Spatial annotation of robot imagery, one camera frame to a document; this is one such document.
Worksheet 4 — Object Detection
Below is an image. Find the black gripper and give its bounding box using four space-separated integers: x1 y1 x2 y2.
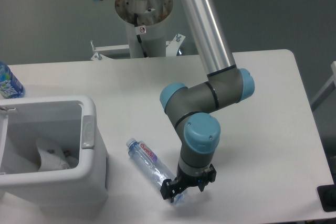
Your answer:
160 163 217 200

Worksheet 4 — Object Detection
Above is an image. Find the clear crushed plastic bottle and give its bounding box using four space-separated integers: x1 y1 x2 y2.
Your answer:
126 138 175 192

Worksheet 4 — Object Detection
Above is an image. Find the white paper wrapper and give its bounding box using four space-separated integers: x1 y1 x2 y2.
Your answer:
36 138 70 172

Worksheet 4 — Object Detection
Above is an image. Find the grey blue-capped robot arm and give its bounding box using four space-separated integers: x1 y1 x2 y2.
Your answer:
96 0 255 201

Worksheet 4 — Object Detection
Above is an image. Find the trash inside the can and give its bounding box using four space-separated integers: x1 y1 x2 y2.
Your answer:
64 151 79 168

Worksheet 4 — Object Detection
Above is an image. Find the white plastic trash can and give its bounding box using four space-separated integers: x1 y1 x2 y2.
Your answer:
1 95 108 207

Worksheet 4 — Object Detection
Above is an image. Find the black clamp at table edge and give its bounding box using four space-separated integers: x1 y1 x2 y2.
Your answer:
317 184 335 212

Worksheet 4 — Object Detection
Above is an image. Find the blue labelled water bottle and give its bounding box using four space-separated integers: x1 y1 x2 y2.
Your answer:
1 62 25 99

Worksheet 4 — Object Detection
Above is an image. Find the white pedestal base frame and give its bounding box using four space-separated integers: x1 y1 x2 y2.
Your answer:
90 33 198 61

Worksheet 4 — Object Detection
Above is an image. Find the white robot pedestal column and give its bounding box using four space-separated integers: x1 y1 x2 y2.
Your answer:
125 23 166 58

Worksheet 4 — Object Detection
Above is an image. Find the black cable on pedestal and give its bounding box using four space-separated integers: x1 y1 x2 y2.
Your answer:
133 13 148 58

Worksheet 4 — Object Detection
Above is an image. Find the white frame at right edge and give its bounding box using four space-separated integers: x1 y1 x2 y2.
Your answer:
310 61 335 112

